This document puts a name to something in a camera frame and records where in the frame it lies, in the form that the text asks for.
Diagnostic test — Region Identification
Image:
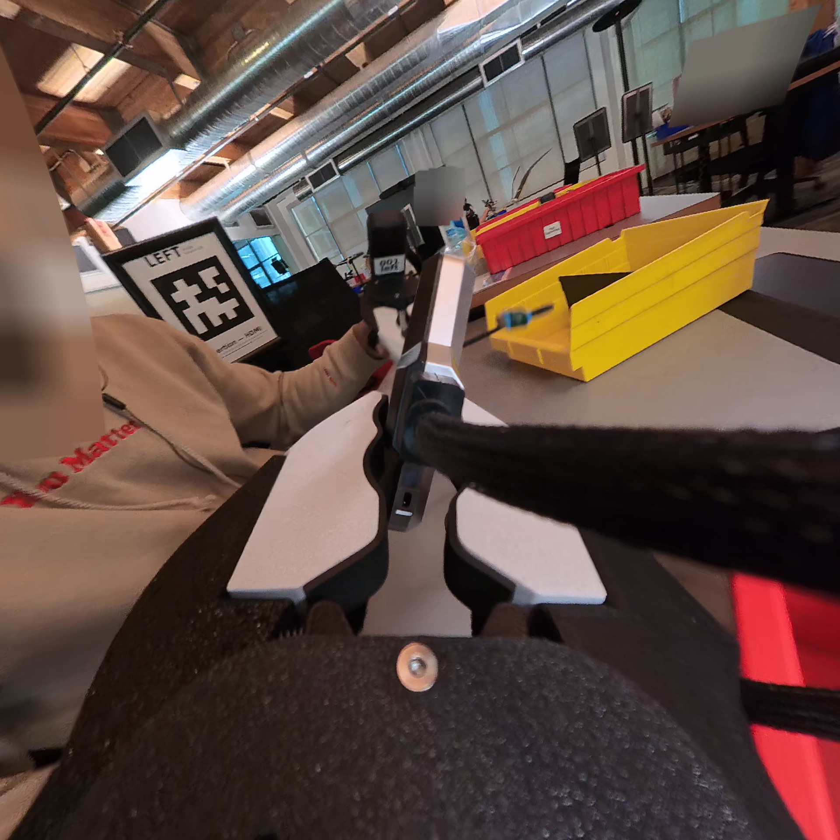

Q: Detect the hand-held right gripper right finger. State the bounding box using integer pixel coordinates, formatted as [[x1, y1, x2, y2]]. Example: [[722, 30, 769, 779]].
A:
[[445, 395, 609, 606]]

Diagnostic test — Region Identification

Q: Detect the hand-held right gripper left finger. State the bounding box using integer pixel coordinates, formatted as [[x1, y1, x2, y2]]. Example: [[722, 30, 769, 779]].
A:
[[226, 392, 389, 605]]

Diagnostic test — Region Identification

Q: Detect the black braided hub cable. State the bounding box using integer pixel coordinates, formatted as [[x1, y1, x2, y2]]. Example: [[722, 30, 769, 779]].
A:
[[402, 394, 840, 746]]

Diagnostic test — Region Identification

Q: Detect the thin black cable green plug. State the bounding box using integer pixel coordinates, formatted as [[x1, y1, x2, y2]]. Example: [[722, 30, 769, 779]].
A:
[[462, 303, 557, 347]]

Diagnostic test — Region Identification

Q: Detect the red plastic bin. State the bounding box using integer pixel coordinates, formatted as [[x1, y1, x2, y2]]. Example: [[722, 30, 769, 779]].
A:
[[730, 571, 840, 840]]

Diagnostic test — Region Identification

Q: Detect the yellow plastic bin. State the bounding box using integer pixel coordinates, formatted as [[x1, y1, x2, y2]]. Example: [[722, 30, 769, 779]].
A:
[[484, 199, 770, 383]]

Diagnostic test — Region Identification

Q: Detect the black monitor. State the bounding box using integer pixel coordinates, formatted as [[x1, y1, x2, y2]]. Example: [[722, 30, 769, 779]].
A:
[[261, 258, 370, 371]]

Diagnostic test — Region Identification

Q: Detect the long red bin white label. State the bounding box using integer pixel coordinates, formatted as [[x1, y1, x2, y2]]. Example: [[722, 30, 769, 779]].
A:
[[474, 164, 647, 275]]

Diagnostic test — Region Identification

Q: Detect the framed marker sign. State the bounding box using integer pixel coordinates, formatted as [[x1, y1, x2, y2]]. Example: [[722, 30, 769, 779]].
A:
[[101, 217, 282, 365]]

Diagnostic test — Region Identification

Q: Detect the rectangular air vent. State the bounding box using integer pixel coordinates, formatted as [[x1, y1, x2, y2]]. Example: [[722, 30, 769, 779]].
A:
[[101, 113, 168, 179], [478, 39, 526, 85]]

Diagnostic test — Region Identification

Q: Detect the black bin divider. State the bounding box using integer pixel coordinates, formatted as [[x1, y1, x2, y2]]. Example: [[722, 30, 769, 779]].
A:
[[558, 272, 634, 306]]

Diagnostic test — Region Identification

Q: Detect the black tablet on pole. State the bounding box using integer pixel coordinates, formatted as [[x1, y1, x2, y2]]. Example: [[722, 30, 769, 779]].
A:
[[573, 107, 613, 161], [620, 80, 655, 144]]

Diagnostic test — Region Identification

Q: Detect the person's beige hoodie torso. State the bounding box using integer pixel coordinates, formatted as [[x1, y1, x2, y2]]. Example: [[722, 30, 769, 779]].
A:
[[0, 394, 286, 795]]

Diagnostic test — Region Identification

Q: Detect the black floor lamp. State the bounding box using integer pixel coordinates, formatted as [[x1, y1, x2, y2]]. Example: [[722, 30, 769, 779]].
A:
[[592, 0, 643, 93]]

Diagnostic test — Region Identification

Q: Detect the silver air duct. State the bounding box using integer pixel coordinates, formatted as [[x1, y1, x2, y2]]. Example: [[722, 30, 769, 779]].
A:
[[79, 0, 460, 224]]

